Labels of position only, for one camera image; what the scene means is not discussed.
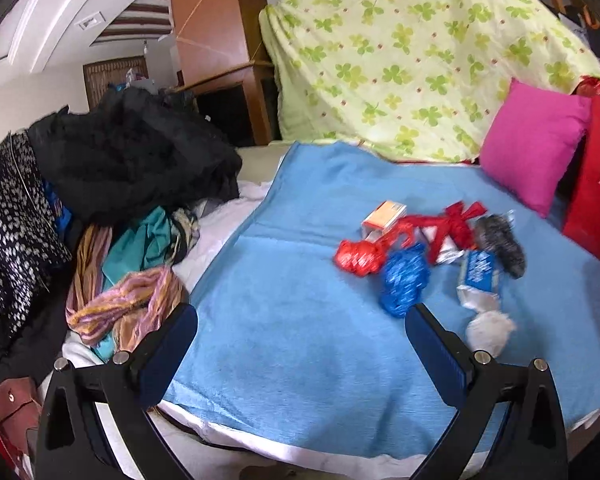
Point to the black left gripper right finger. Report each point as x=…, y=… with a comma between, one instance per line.
x=531, y=442

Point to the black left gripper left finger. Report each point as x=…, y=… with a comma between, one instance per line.
x=72, y=443

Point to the orange and red carton box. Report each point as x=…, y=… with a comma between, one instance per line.
x=382, y=219

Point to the brown leather bag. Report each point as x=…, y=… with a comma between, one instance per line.
x=20, y=412

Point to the white crumpled tissue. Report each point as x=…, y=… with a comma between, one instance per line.
x=489, y=331

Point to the white bed sheet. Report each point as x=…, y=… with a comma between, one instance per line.
x=220, y=239

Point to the striped pink orange scarf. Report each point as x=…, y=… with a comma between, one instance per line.
x=134, y=307

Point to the blue and silver snack packet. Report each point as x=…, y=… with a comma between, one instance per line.
x=479, y=284

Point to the teal cloth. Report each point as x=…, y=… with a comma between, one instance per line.
x=142, y=246

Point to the crumpled blue foil wrapper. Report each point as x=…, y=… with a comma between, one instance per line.
x=403, y=278

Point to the dark grey crumpled plastic bag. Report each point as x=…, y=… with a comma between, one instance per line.
x=511, y=256

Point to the black white speckled garment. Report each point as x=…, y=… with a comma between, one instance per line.
x=31, y=250

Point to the red shopping bag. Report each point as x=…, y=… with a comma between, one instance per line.
x=583, y=217

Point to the blue towel blanket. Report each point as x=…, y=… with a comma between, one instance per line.
x=300, y=319

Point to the red ribbon bow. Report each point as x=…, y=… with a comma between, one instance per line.
x=452, y=223

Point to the crumpled red foil wrapper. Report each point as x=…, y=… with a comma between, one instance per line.
x=360, y=258

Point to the black clothing pile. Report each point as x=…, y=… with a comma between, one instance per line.
x=133, y=153

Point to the magenta pillow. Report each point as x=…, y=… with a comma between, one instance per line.
x=532, y=140

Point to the woven brown door panel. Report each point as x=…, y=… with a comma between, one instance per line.
x=99, y=76

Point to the brown wooden cabinet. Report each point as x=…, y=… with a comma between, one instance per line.
x=224, y=60

